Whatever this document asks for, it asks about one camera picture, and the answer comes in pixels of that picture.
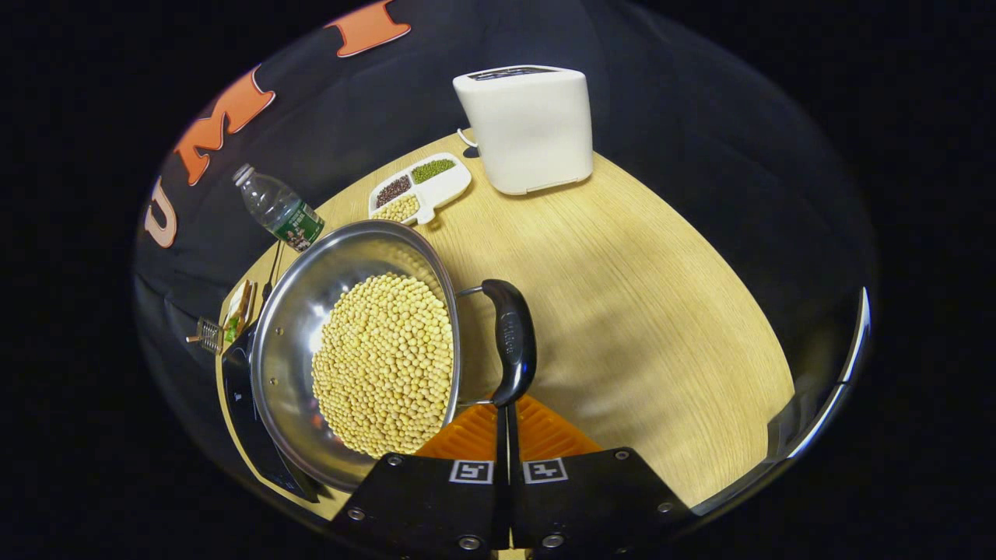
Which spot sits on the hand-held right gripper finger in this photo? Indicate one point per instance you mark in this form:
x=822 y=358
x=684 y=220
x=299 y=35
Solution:
x=501 y=443
x=513 y=443

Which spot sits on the black induction cooktop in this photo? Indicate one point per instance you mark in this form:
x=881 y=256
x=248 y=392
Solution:
x=249 y=424

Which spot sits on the pile of soybeans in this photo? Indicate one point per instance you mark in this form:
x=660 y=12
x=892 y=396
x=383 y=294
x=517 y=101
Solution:
x=385 y=365

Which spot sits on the white divided bean dish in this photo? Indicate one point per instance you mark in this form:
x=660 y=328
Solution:
x=447 y=190

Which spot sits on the white sandwich plate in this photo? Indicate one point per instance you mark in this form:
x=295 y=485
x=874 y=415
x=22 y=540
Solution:
x=250 y=299

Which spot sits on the sandwich with lettuce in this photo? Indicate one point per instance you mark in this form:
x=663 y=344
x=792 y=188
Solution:
x=237 y=311

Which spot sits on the white toaster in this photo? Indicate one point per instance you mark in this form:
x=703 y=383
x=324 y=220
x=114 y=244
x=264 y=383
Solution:
x=533 y=132

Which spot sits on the clear plastic water bottle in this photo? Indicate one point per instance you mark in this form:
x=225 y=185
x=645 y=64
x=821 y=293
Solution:
x=276 y=208

